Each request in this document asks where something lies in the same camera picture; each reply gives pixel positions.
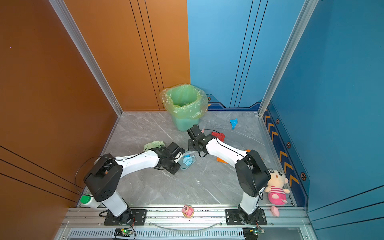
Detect plush doll pink dress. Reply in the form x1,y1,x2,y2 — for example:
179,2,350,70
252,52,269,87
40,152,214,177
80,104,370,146
264,170,290,206

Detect left green circuit board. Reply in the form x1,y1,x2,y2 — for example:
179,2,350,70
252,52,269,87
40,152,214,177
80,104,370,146
114,228,135,238

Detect teal plastic dustpan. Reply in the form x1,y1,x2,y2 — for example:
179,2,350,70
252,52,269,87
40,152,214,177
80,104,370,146
178,152,196,171

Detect green trash bin with bag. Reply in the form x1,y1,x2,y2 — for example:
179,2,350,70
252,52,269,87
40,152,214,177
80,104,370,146
160,84,209,131

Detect green circuit board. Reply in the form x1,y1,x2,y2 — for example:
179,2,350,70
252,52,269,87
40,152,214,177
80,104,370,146
243,228,265,240
114,228,135,238

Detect white bottle green cap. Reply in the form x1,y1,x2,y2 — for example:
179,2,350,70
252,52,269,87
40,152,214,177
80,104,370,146
80,195,101,209

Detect pink pig toy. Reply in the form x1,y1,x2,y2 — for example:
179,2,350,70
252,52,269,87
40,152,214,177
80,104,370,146
182,205,195,219

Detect light cyan paper scrap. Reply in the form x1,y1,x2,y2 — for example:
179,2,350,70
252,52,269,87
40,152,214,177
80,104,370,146
183,159,195,167

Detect light green paper scrap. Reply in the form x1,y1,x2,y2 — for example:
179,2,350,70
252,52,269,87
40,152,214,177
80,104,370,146
144,141,165,152

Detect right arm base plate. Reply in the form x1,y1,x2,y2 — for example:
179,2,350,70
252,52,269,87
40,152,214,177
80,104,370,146
225,208,268,226

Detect red paper scrap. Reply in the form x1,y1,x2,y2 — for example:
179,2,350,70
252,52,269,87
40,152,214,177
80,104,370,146
211,132,226,142

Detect right green circuit board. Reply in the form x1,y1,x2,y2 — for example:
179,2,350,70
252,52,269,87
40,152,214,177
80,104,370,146
243,228,265,240

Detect blue paper scrap far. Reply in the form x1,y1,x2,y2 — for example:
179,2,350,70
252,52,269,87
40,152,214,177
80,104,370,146
230,119,238,130

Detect small pink toy piece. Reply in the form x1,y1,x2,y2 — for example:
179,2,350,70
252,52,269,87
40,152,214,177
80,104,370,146
271,206,280,218

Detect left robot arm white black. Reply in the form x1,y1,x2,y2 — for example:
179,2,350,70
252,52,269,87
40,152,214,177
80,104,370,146
84,143,185,225

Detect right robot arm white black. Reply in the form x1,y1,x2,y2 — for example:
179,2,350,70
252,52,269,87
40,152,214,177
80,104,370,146
187,125,271,225

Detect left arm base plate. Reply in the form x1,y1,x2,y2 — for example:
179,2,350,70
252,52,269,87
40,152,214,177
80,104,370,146
99,209,147,226

